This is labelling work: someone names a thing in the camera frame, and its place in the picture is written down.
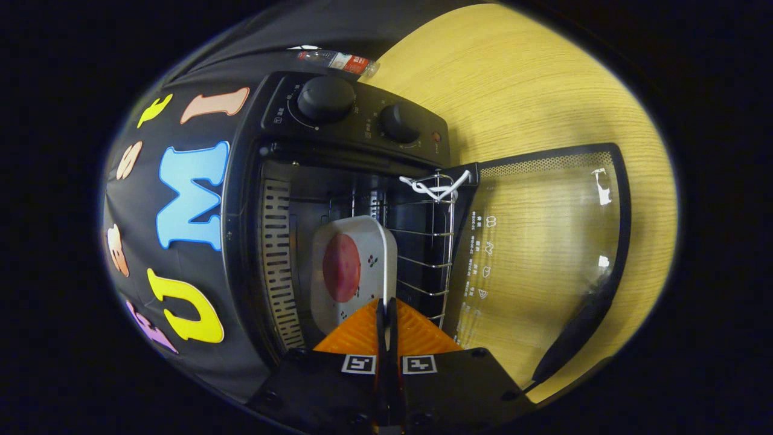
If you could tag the white food tray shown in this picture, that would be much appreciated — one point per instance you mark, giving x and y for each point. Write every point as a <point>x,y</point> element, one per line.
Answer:
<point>368,241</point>

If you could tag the black toaster oven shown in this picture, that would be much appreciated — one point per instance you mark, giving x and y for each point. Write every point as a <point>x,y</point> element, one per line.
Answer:
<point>362,121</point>

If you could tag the clear water bottle red label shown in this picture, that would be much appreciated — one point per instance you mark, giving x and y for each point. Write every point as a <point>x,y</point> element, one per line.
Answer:
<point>338,60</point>

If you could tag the metal oven rack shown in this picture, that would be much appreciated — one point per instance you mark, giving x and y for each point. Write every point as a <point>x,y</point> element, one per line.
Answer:
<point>450,241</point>

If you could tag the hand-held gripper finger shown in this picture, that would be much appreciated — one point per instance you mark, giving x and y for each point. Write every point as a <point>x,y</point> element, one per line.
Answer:
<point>392,329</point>
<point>381,329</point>

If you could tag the pink ham slice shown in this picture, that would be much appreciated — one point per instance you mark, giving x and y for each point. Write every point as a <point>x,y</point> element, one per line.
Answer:
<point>341,269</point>

